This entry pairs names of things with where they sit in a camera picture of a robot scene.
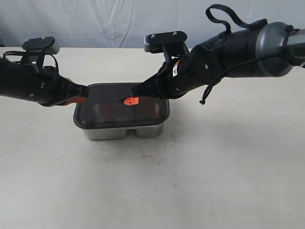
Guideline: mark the stainless steel lunch box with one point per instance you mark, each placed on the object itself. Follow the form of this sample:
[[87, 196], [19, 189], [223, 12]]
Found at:
[[121, 133]]

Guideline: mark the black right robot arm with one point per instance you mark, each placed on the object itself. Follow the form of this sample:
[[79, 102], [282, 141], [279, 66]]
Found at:
[[271, 51]]

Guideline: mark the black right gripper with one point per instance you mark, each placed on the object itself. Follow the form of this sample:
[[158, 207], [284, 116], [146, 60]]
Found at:
[[172, 80]]

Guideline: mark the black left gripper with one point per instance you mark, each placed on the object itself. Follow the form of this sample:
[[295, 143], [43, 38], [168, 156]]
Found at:
[[57, 90]]

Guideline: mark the blue-grey backdrop cloth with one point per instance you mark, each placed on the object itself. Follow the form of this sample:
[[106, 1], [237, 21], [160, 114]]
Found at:
[[104, 23]]

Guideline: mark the red sausage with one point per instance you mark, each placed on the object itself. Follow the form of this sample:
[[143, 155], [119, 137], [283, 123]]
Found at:
[[107, 112]]

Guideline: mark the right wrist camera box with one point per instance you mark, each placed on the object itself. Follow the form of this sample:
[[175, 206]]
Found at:
[[171, 44]]

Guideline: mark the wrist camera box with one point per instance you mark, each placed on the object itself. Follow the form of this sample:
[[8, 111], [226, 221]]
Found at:
[[36, 49], [171, 44]]

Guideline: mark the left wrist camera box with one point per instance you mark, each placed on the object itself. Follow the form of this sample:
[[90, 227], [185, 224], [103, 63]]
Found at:
[[36, 49]]

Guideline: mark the dark transparent lunch box lid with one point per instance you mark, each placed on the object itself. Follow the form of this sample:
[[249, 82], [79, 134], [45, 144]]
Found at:
[[112, 105]]

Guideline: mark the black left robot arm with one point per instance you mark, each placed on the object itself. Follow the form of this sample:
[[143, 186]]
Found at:
[[20, 81]]

